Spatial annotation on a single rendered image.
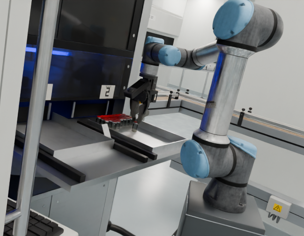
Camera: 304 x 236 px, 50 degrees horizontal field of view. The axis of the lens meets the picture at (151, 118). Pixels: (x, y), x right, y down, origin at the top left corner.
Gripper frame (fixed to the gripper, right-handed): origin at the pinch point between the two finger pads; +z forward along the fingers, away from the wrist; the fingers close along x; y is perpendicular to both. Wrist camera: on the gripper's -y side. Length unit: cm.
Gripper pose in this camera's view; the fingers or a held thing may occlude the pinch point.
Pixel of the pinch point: (135, 120)
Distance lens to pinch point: 139.6
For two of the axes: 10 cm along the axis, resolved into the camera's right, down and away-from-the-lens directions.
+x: -7.9, -3.0, 5.4
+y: 5.8, -0.6, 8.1
